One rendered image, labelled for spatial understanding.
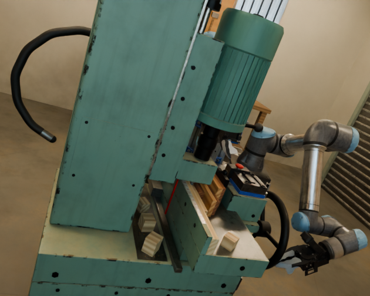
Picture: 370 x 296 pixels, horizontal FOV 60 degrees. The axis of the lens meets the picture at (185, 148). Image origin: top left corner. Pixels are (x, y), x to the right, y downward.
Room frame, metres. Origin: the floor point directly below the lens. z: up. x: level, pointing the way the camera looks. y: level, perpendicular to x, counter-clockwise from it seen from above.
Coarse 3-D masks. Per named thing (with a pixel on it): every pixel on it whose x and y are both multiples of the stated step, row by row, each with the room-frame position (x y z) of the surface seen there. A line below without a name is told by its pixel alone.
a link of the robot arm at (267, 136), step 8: (264, 128) 1.75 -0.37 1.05; (256, 136) 1.69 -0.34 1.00; (264, 136) 1.68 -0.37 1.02; (272, 136) 1.69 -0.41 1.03; (248, 144) 1.72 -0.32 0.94; (256, 144) 1.68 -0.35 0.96; (264, 144) 1.68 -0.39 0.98; (272, 144) 1.70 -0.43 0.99; (256, 152) 1.68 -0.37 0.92; (264, 152) 1.69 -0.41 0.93; (272, 152) 1.72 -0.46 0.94
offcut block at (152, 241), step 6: (150, 234) 0.76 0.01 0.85; (156, 234) 0.77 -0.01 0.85; (144, 240) 0.74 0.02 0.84; (150, 240) 0.74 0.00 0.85; (156, 240) 0.75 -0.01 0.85; (144, 246) 0.74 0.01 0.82; (150, 246) 0.74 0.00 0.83; (156, 246) 0.74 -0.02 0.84; (144, 252) 0.74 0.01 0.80; (150, 252) 0.74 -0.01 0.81
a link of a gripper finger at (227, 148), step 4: (224, 140) 1.20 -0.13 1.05; (228, 140) 1.22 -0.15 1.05; (224, 144) 1.19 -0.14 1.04; (228, 144) 1.21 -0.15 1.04; (224, 148) 1.18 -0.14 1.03; (228, 148) 1.18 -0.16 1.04; (232, 148) 1.20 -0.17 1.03; (224, 152) 1.17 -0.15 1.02; (228, 152) 1.16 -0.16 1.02; (232, 152) 1.19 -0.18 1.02; (236, 152) 1.20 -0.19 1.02; (228, 156) 1.15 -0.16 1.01
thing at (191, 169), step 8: (184, 160) 0.91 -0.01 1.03; (192, 160) 0.92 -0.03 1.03; (200, 160) 0.94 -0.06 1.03; (208, 160) 0.97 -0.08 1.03; (184, 168) 0.91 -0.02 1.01; (192, 168) 0.92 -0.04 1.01; (200, 168) 0.93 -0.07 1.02; (208, 168) 0.94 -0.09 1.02; (216, 168) 0.95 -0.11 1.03; (176, 176) 0.90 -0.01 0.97; (184, 176) 0.91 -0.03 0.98; (192, 176) 0.92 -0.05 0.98; (200, 176) 0.93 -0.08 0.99; (208, 176) 0.94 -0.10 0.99; (208, 184) 0.95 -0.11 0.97
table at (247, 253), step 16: (176, 208) 0.89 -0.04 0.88; (224, 208) 0.96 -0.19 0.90; (176, 224) 0.85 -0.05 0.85; (224, 224) 0.86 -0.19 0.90; (240, 224) 0.89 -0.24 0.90; (256, 224) 0.99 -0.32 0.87; (192, 240) 0.73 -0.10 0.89; (240, 240) 0.80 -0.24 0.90; (192, 256) 0.71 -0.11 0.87; (208, 256) 0.69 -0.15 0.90; (224, 256) 0.71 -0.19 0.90; (240, 256) 0.73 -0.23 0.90; (256, 256) 0.76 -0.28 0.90; (192, 272) 0.68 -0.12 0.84; (208, 272) 0.69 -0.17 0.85; (224, 272) 0.71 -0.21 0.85; (240, 272) 0.73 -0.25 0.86; (256, 272) 0.75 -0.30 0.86
